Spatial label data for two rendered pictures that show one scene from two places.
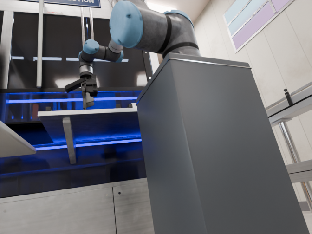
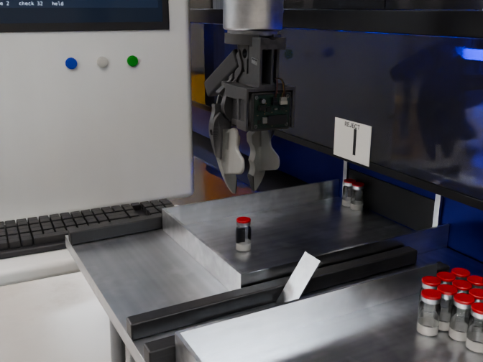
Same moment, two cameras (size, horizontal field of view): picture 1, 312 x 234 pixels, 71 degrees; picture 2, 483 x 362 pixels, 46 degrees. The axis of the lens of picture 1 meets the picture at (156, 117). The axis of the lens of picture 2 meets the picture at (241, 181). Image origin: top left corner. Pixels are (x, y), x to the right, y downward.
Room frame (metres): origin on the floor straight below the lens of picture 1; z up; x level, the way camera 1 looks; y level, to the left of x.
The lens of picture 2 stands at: (0.92, -0.38, 1.21)
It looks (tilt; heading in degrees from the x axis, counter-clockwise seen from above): 17 degrees down; 80
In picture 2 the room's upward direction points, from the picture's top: straight up
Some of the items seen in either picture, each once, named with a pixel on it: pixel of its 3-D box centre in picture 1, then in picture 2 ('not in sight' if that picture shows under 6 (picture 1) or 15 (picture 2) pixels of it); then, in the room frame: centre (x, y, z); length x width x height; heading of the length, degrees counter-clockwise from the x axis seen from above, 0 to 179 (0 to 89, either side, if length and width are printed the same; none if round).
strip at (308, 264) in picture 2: not in sight; (260, 292); (1.03, 0.18, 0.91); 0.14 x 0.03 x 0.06; 19
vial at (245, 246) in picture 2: not in sight; (243, 235); (1.05, 0.36, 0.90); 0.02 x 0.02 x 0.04
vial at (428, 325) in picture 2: not in sight; (429, 312); (1.20, 0.11, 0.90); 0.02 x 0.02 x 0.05
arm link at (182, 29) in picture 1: (174, 36); not in sight; (0.58, -0.10, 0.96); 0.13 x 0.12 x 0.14; 122
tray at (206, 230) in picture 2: not in sight; (300, 227); (1.14, 0.39, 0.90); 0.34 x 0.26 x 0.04; 18
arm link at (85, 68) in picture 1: (86, 73); (254, 16); (1.06, 0.35, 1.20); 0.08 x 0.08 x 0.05
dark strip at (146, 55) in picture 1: (147, 64); not in sight; (1.37, -0.01, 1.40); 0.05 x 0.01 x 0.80; 108
